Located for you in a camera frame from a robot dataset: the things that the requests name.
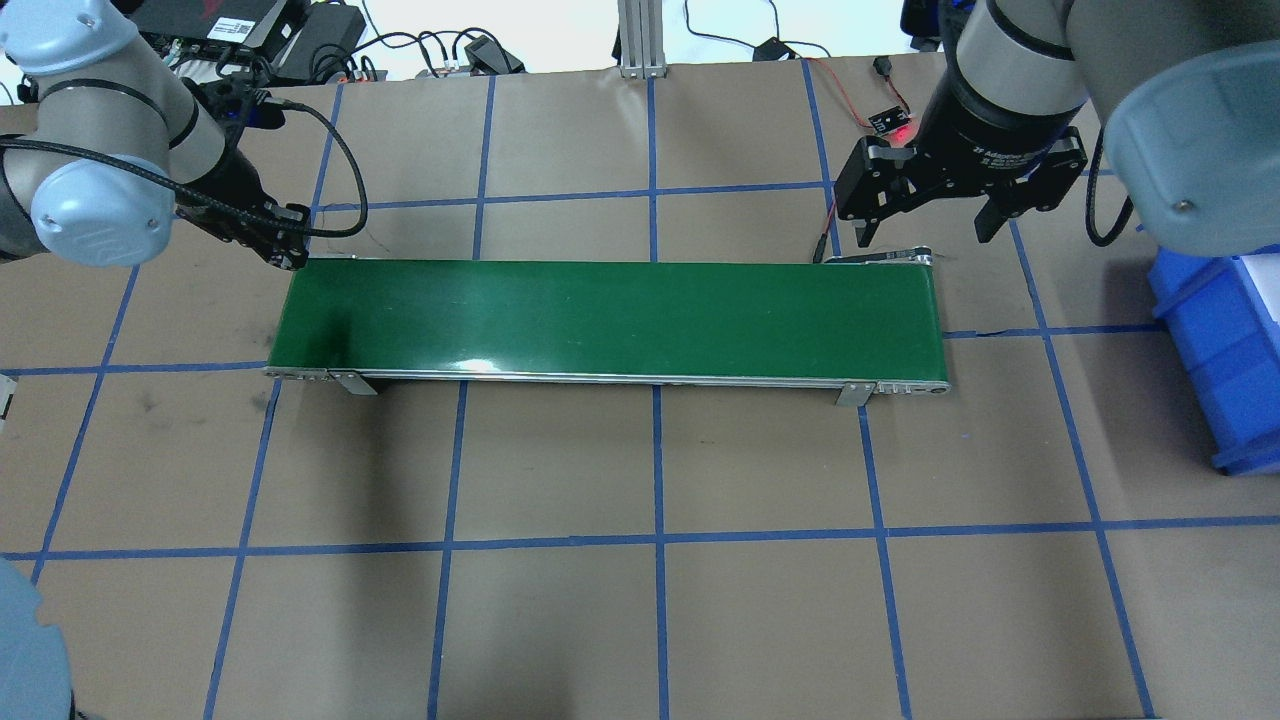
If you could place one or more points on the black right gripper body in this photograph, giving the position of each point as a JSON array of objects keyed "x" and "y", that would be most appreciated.
[{"x": 985, "y": 135}]

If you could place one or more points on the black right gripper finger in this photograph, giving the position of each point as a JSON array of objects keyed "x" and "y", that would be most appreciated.
[
  {"x": 999, "y": 209},
  {"x": 865, "y": 228}
]

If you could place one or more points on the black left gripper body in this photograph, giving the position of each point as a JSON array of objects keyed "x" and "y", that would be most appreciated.
[{"x": 232, "y": 187}]

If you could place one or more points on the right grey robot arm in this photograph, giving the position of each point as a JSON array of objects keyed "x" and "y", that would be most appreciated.
[{"x": 1185, "y": 93}]

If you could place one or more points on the small red-lit sensor board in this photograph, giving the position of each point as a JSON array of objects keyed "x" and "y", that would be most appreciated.
[{"x": 890, "y": 122}]

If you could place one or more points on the green conveyor belt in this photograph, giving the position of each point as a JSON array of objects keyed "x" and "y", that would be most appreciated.
[{"x": 858, "y": 329}]

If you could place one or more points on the blue plastic bin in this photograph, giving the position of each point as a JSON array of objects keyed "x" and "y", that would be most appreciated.
[{"x": 1222, "y": 316}]

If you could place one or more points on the aluminium frame post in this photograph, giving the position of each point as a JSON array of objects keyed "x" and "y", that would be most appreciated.
[{"x": 640, "y": 41}]

